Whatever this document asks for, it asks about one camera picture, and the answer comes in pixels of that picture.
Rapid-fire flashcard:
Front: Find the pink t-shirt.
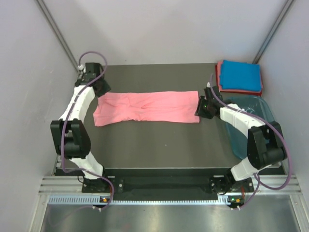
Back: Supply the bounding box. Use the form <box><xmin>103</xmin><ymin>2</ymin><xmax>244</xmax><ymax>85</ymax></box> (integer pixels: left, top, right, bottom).
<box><xmin>93</xmin><ymin>91</ymin><xmax>200</xmax><ymax>127</ymax></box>

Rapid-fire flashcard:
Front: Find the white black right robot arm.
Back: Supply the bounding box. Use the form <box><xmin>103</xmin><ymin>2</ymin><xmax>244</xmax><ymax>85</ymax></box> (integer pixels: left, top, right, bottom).
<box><xmin>195</xmin><ymin>86</ymin><xmax>288</xmax><ymax>191</ymax></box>

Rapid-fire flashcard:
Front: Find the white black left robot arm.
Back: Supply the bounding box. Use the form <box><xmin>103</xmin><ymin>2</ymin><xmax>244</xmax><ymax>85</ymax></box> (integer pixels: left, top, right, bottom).
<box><xmin>50</xmin><ymin>63</ymin><xmax>112</xmax><ymax>193</ymax></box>

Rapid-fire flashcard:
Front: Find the folded blue t-shirt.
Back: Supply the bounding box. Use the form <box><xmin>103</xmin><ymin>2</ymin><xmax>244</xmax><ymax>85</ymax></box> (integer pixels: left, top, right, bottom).
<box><xmin>220</xmin><ymin>60</ymin><xmax>262</xmax><ymax>92</ymax></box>

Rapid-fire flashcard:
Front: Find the teal transparent plastic bin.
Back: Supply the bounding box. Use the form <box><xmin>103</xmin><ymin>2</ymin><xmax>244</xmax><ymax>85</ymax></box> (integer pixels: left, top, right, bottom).
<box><xmin>225</xmin><ymin>95</ymin><xmax>275</xmax><ymax>159</ymax></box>

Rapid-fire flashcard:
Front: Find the folded dark red t-shirt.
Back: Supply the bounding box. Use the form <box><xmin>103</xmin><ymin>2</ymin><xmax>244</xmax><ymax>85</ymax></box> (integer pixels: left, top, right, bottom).
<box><xmin>215</xmin><ymin>63</ymin><xmax>264</xmax><ymax>97</ymax></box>

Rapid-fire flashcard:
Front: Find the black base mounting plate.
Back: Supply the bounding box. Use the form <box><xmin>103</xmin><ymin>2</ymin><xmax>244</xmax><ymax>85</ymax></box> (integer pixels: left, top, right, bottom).
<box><xmin>81</xmin><ymin>169</ymin><xmax>253</xmax><ymax>194</ymax></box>

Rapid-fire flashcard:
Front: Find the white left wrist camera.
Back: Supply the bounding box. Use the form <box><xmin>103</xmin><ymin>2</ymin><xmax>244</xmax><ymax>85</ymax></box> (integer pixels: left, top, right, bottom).
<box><xmin>77</xmin><ymin>64</ymin><xmax>85</xmax><ymax>73</ymax></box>

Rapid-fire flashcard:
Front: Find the aluminium frame rail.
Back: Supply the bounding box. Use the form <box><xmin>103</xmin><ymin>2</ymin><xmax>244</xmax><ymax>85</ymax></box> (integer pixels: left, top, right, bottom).
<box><xmin>39</xmin><ymin>175</ymin><xmax>302</xmax><ymax>195</ymax></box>

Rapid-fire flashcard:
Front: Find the grey slotted cable duct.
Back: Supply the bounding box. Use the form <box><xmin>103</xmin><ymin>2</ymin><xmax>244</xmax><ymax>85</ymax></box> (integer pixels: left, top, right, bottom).
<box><xmin>48</xmin><ymin>195</ymin><xmax>241</xmax><ymax>206</ymax></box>

